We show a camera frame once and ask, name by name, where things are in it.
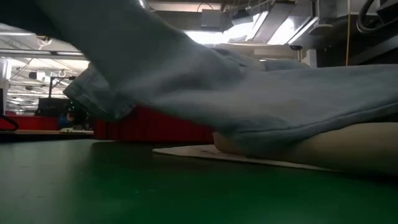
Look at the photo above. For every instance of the khaki shorts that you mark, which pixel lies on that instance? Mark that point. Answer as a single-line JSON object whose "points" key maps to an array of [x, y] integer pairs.
{"points": [[342, 146]]}

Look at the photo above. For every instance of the light blue jeans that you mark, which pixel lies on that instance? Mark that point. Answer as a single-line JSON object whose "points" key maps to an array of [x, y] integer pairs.
{"points": [[217, 93]]}

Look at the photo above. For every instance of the red plastic laundry bin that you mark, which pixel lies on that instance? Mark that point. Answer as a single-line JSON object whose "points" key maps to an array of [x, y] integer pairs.
{"points": [[155, 127]]}

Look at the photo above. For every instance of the red storage bin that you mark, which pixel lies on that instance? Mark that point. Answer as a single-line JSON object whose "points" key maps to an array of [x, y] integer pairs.
{"points": [[34, 123]]}

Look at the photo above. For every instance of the white printed tote bag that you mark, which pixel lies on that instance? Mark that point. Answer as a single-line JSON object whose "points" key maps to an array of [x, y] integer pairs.
{"points": [[192, 152]]}

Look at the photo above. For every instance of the green table mat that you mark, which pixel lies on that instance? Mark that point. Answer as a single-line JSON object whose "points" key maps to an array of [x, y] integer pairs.
{"points": [[124, 193]]}

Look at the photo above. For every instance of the black monitor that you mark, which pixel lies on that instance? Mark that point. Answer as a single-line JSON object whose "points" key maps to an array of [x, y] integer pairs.
{"points": [[51, 107]]}

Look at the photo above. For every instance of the long linear ceiling light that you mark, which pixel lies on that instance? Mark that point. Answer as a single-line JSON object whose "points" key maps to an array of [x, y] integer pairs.
{"points": [[31, 53]]}

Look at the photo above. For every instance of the wooden workbench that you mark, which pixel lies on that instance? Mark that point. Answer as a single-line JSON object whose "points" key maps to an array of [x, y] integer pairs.
{"points": [[37, 132]]}

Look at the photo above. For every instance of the black security camera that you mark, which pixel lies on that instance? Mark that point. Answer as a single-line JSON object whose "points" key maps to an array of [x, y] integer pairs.
{"points": [[296, 47]]}

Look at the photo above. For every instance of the large shiny metal duct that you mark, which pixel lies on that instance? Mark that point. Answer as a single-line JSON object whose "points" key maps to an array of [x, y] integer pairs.
{"points": [[280, 28]]}

